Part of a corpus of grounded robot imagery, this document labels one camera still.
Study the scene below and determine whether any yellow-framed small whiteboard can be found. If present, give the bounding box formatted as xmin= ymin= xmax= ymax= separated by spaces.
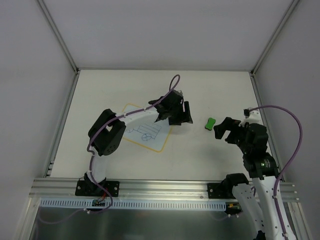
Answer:
xmin=120 ymin=103 xmax=172 ymax=153

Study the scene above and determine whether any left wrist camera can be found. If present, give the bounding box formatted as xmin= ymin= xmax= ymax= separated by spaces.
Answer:
xmin=176 ymin=90 xmax=184 ymax=98

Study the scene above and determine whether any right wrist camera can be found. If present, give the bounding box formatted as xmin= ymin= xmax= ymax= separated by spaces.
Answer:
xmin=239 ymin=108 xmax=262 ymax=127

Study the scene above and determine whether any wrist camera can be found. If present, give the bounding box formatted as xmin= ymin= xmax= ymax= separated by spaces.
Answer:
xmin=239 ymin=108 xmax=262 ymax=127
xmin=176 ymin=90 xmax=184 ymax=98

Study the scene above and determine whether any green whiteboard eraser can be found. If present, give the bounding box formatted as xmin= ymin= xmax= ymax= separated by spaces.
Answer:
xmin=204 ymin=117 xmax=216 ymax=131

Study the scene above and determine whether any right aluminium frame post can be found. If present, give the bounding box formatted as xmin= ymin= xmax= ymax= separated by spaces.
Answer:
xmin=250 ymin=0 xmax=304 ymax=181

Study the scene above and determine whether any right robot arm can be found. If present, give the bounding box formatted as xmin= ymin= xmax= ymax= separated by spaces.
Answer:
xmin=213 ymin=117 xmax=297 ymax=240

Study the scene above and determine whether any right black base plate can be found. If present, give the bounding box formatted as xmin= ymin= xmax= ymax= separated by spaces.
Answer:
xmin=207 ymin=182 xmax=235 ymax=199

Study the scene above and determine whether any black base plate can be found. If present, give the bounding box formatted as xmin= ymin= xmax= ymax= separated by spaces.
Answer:
xmin=75 ymin=178 xmax=120 ymax=197
xmin=207 ymin=182 xmax=235 ymax=199

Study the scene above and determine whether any left aluminium frame post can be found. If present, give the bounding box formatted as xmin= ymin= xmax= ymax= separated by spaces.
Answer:
xmin=36 ymin=0 xmax=80 ymax=178

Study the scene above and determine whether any aluminium mounting rail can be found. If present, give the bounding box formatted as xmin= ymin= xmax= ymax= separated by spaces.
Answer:
xmin=28 ymin=177 xmax=300 ymax=202

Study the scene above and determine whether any aluminium frame post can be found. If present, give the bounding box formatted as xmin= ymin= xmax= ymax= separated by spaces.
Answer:
xmin=36 ymin=0 xmax=80 ymax=178
xmin=250 ymin=0 xmax=304 ymax=181

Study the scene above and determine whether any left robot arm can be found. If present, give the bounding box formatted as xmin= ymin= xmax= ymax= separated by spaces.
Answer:
xmin=76 ymin=90 xmax=193 ymax=197

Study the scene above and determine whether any white slotted cable duct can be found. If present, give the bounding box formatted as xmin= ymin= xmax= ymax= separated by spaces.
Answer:
xmin=39 ymin=198 xmax=227 ymax=212

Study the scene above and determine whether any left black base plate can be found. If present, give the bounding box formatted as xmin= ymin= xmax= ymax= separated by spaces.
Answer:
xmin=75 ymin=178 xmax=120 ymax=197

